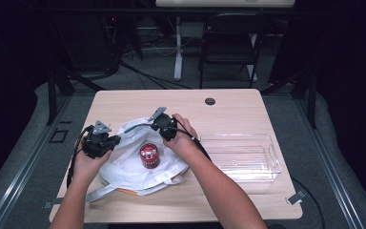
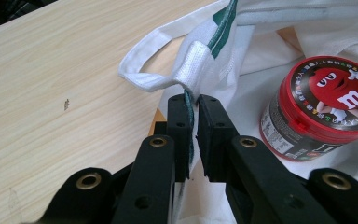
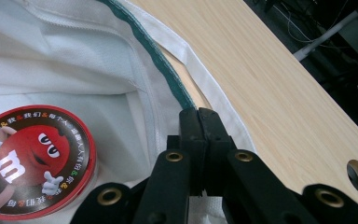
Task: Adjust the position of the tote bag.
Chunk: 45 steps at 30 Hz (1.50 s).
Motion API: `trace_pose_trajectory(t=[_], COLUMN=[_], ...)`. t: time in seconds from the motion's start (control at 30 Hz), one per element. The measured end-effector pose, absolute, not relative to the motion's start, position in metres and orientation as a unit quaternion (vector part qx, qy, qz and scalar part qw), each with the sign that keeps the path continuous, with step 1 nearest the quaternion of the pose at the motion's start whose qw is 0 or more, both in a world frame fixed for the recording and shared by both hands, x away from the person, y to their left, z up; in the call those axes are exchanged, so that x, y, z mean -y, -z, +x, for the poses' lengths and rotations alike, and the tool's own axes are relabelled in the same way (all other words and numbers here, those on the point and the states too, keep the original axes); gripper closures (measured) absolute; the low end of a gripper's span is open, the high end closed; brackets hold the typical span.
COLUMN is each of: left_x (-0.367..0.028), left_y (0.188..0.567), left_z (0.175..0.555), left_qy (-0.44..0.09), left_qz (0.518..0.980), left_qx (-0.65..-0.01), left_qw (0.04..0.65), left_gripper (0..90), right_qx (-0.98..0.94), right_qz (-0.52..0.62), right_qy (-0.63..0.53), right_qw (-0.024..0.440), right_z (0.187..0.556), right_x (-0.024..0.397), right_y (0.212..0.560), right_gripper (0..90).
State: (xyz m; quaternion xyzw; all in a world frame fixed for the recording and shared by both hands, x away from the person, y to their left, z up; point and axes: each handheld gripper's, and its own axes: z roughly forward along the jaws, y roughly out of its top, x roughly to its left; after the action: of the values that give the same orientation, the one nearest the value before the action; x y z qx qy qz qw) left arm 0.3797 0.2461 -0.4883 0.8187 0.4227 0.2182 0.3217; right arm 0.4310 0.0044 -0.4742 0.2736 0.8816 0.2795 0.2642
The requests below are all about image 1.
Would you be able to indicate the red lidded candy jar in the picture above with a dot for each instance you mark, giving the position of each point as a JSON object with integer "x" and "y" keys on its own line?
{"x": 149, "y": 156}

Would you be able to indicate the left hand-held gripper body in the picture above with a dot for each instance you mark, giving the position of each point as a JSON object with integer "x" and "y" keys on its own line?
{"x": 97, "y": 144}

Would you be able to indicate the round table grommet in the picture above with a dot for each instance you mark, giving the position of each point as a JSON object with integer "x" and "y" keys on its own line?
{"x": 210, "y": 101}

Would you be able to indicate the white and green tote bag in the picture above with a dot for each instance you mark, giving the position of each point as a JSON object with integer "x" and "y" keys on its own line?
{"x": 124, "y": 171}

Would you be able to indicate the white desk leg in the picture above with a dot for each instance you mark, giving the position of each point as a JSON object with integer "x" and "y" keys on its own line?
{"x": 178, "y": 51}

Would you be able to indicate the person's left hand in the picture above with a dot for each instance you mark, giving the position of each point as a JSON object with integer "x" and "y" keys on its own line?
{"x": 85, "y": 168}

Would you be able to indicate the black folding chair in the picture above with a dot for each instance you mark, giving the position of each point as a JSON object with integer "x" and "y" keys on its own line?
{"x": 232, "y": 47}

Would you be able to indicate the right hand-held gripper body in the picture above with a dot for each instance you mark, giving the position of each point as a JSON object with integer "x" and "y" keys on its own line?
{"x": 166, "y": 125}

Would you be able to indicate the metal floor rail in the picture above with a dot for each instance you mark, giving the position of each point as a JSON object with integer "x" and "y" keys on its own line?
{"x": 22, "y": 165}
{"x": 327, "y": 159}

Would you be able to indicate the clear plastic tray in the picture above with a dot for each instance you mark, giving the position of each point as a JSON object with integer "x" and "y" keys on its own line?
{"x": 244, "y": 159}

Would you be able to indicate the person's right hand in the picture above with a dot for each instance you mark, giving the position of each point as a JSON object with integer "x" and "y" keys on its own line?
{"x": 186, "y": 140}

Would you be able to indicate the grey tape piece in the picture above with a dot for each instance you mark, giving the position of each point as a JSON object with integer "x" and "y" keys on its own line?
{"x": 295, "y": 197}
{"x": 52, "y": 203}

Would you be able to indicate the black metal stand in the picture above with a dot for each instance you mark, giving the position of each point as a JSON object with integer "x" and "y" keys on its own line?
{"x": 311, "y": 95}
{"x": 52, "y": 95}

